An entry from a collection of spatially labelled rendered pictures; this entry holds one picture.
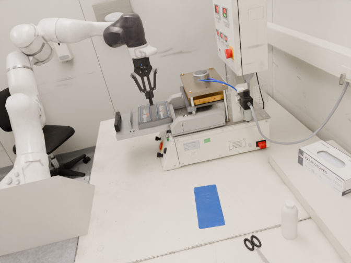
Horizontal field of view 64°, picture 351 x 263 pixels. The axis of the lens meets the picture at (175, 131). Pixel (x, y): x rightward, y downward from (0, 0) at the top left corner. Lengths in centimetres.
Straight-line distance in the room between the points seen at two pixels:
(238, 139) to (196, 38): 162
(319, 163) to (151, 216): 68
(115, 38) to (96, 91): 166
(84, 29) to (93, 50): 137
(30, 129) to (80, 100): 172
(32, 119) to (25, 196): 32
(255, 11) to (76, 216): 103
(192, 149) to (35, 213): 70
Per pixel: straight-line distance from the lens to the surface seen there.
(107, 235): 120
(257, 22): 121
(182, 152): 134
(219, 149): 137
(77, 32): 140
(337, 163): 121
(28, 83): 139
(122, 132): 136
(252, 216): 114
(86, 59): 282
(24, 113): 126
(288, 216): 100
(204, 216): 115
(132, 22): 125
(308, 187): 120
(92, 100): 294
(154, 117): 136
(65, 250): 124
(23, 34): 140
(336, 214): 112
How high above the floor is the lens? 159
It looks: 30 degrees down
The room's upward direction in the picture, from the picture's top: 12 degrees counter-clockwise
